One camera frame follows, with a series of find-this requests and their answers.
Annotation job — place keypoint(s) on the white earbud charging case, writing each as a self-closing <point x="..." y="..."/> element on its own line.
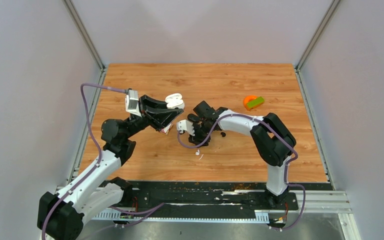
<point x="175" y="101"/>

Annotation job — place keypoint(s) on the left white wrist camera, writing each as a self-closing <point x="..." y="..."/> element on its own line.
<point x="132" y="103"/>

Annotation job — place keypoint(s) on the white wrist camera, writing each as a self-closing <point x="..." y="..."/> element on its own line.
<point x="185" y="126"/>
<point x="132" y="103"/>

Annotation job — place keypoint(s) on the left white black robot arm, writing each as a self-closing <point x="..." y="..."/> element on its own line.
<point x="63" y="215"/>

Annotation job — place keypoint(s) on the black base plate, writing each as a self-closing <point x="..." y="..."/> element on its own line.
<point x="203" y="200"/>

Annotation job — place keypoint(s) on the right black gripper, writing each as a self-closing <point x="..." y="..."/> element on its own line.
<point x="196" y="140"/>

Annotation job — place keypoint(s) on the black earbud charging case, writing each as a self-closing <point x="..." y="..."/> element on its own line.
<point x="193" y="118"/>

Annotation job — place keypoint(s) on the green toy brick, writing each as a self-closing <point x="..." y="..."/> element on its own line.
<point x="254" y="102"/>

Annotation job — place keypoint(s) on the orange ring toy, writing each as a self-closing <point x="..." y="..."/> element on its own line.
<point x="245" y="100"/>

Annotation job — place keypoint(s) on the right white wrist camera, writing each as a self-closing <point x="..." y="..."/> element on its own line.
<point x="185" y="126"/>

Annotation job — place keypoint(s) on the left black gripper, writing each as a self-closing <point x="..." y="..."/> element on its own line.
<point x="162" y="118"/>

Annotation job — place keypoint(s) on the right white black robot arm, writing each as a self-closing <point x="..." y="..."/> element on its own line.
<point x="273" y="141"/>

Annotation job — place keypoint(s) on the pink small carton box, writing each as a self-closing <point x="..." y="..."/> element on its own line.
<point x="166" y="129"/>

